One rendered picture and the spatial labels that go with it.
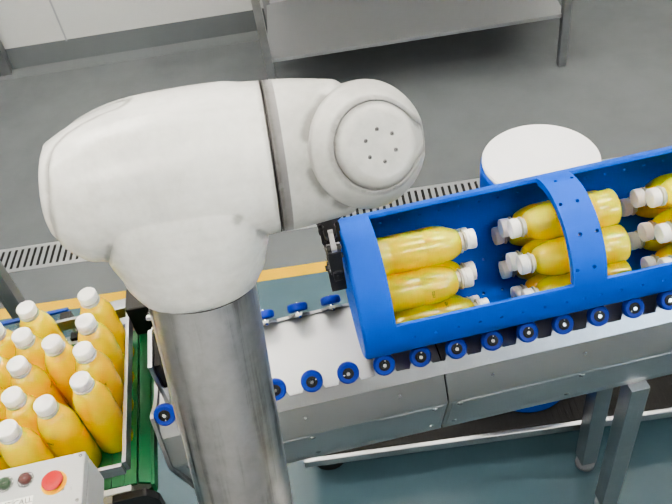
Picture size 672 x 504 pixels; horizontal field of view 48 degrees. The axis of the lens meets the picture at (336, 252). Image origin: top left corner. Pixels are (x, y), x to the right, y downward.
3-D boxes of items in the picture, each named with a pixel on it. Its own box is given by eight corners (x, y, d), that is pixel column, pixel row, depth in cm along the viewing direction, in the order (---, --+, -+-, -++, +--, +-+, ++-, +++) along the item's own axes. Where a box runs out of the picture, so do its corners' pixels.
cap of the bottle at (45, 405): (44, 397, 139) (40, 392, 138) (61, 401, 138) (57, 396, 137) (32, 415, 137) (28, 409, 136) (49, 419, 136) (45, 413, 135)
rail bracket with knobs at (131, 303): (168, 339, 172) (155, 309, 165) (138, 346, 171) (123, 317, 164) (168, 307, 179) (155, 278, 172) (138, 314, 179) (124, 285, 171)
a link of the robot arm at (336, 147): (396, 67, 73) (259, 86, 72) (443, 46, 55) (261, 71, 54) (412, 199, 75) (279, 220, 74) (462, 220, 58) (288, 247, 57)
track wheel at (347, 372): (363, 379, 150) (362, 376, 152) (354, 359, 150) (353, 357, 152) (342, 388, 150) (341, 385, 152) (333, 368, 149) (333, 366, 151)
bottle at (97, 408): (127, 456, 151) (93, 401, 137) (94, 453, 152) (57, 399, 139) (139, 424, 156) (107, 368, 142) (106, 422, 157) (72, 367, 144)
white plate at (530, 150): (491, 120, 192) (491, 123, 193) (472, 189, 174) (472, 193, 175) (604, 127, 184) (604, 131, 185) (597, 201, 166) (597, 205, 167)
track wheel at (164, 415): (172, 402, 148) (174, 399, 150) (150, 408, 148) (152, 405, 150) (177, 424, 149) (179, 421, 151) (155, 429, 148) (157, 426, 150)
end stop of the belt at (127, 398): (130, 469, 143) (125, 461, 141) (126, 470, 143) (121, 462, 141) (133, 315, 171) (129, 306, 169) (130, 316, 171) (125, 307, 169)
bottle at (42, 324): (76, 379, 167) (41, 322, 153) (45, 383, 167) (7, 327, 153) (82, 353, 172) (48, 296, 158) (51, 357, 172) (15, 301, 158)
